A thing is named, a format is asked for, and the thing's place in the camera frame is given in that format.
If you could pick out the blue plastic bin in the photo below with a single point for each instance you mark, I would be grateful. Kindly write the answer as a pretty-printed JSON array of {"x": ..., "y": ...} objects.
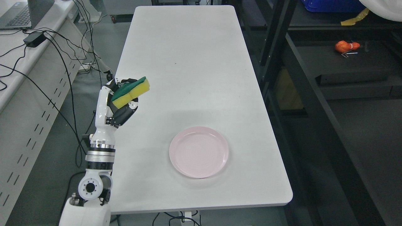
[{"x": 333, "y": 6}]

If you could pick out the white plastic bag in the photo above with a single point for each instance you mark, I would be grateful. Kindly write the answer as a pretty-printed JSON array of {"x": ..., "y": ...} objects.
[{"x": 387, "y": 9}]

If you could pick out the black power adapter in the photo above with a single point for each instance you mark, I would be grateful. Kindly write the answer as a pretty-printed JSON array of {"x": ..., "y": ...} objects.
[{"x": 34, "y": 39}]

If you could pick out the green yellow sponge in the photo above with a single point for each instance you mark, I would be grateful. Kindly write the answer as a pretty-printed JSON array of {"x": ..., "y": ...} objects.
[{"x": 130, "y": 91}]

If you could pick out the black metal shelf rack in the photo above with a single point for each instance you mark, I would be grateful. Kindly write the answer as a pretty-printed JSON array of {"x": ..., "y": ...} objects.
[{"x": 336, "y": 116}]

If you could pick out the yellow tape strip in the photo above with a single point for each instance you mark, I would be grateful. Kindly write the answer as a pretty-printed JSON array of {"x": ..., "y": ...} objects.
[{"x": 354, "y": 20}]

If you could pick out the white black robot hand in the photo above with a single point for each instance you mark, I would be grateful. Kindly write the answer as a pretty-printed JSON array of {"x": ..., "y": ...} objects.
[{"x": 104, "y": 136}]

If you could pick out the orange toy object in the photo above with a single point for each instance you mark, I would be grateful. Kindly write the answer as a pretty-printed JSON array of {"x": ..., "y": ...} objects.
[{"x": 343, "y": 46}]

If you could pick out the white side desk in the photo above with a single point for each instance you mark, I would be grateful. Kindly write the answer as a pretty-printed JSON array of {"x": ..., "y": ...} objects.
[{"x": 37, "y": 146}]

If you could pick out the grey laptop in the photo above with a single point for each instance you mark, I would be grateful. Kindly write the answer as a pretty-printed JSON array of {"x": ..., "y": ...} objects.
[{"x": 25, "y": 15}]

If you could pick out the pink plate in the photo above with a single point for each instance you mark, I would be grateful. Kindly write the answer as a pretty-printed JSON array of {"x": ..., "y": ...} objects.
[{"x": 199, "y": 152}]

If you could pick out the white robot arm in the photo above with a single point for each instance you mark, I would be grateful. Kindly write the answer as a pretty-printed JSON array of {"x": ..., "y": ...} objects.
[{"x": 89, "y": 206}]

